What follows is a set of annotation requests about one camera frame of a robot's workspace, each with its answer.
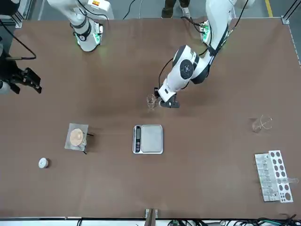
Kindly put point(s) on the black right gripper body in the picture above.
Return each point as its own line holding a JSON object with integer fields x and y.
{"x": 9, "y": 70}

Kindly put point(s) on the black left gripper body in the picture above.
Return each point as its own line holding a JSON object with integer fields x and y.
{"x": 172, "y": 103}

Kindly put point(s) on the small glass beaker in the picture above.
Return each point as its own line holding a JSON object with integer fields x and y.
{"x": 151, "y": 102}

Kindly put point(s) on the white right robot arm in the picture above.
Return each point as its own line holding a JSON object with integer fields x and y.
{"x": 87, "y": 37}

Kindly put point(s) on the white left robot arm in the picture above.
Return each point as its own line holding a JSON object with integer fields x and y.
{"x": 185, "y": 68}

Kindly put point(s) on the silver digital balance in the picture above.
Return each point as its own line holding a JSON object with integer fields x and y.
{"x": 150, "y": 139}

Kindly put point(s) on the large glass beaker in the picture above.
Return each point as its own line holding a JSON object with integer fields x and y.
{"x": 262, "y": 123}

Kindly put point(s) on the small white round cap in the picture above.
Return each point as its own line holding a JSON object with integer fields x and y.
{"x": 43, "y": 163}

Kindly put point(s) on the black tripod stand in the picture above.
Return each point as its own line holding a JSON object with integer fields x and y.
{"x": 91, "y": 134}

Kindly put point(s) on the green circuit board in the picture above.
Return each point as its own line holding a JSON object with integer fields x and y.
{"x": 174, "y": 223}

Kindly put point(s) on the white test tube rack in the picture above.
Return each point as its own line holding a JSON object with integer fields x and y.
{"x": 274, "y": 176}

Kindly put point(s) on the glass test tube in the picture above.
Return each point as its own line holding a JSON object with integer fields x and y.
{"x": 290, "y": 180}

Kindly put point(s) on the aluminium frame post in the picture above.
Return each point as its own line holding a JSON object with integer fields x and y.
{"x": 20, "y": 16}
{"x": 285, "y": 20}
{"x": 151, "y": 216}

